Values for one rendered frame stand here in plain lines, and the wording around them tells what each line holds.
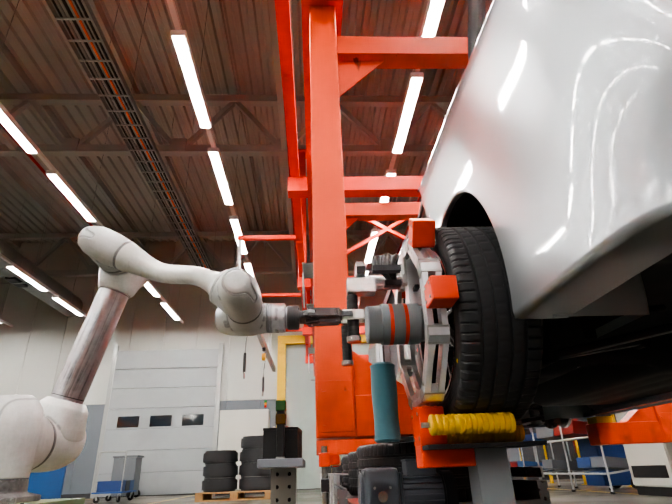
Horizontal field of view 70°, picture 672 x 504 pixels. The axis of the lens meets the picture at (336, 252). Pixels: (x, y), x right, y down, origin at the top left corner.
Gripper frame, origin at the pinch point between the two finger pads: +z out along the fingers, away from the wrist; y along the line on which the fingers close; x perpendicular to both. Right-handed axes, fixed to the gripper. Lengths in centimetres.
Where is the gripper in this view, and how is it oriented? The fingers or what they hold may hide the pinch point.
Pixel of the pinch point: (353, 316)
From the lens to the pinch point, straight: 148.3
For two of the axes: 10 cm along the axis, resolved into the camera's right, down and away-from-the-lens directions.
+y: 0.4, -4.2, -9.1
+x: -0.3, -9.1, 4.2
